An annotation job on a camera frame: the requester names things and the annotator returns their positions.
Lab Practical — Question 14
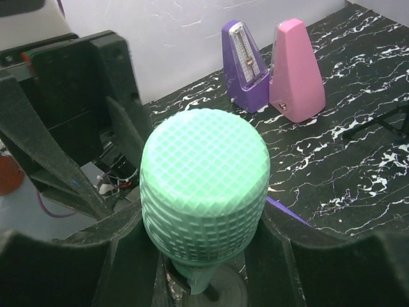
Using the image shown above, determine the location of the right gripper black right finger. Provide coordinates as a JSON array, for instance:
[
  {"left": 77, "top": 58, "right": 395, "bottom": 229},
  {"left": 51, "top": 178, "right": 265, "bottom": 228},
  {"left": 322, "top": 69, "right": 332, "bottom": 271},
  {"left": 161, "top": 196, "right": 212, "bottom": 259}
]
[{"left": 245, "top": 203, "right": 408, "bottom": 306}]

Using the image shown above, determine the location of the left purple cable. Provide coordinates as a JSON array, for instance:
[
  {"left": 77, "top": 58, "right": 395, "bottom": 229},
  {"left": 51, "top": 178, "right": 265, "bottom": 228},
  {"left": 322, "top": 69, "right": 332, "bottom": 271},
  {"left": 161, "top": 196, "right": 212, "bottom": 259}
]
[{"left": 33, "top": 191, "right": 77, "bottom": 219}]

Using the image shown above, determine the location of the round base stand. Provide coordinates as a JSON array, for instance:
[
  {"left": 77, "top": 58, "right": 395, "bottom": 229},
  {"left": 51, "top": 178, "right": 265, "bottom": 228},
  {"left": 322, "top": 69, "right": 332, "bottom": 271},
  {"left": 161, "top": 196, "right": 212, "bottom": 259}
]
[{"left": 166, "top": 259, "right": 249, "bottom": 307}]

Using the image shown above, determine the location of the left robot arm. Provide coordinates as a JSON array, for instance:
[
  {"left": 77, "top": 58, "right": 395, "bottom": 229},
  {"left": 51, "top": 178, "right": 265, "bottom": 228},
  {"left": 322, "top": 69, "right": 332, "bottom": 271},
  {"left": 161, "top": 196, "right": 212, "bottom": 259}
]
[{"left": 1, "top": 31, "right": 151, "bottom": 219}]

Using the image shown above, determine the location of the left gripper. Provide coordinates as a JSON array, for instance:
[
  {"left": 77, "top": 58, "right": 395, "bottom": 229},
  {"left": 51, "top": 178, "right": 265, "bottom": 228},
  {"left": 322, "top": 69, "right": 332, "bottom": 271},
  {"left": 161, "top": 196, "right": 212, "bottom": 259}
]
[{"left": 1, "top": 31, "right": 144, "bottom": 220}]

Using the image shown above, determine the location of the purple plastic microphone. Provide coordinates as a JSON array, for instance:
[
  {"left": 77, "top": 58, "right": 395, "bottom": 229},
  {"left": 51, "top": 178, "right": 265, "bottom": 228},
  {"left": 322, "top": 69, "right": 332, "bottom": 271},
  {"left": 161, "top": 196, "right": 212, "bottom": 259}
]
[{"left": 266, "top": 196, "right": 314, "bottom": 230}]

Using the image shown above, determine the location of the pink metronome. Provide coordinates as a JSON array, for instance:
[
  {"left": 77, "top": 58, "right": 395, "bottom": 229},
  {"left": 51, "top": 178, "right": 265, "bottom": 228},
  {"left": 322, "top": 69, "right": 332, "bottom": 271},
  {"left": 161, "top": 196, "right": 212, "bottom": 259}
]
[{"left": 269, "top": 18, "right": 326, "bottom": 123}]

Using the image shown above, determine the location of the purple metronome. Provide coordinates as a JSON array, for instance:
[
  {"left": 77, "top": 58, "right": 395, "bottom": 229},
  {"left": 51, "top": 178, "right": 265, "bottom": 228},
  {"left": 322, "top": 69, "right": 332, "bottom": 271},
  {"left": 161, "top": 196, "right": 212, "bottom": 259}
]
[{"left": 221, "top": 20, "right": 270, "bottom": 113}]

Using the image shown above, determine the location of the teal plastic microphone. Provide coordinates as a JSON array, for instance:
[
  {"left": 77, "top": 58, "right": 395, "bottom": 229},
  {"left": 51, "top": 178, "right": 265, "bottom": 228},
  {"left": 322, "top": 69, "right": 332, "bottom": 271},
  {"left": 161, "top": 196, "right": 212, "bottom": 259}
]
[{"left": 140, "top": 108, "right": 270, "bottom": 295}]

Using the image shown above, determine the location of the tripod stand with clip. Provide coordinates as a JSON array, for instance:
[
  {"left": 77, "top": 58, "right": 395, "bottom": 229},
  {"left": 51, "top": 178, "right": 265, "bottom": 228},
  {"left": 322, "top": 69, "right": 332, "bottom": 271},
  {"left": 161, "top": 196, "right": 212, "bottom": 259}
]
[{"left": 342, "top": 105, "right": 408, "bottom": 140}]

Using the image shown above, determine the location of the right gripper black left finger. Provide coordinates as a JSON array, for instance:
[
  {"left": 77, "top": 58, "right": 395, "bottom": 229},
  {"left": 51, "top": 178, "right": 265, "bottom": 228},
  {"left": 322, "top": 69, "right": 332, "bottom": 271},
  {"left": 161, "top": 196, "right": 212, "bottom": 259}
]
[{"left": 1, "top": 203, "right": 158, "bottom": 306}]

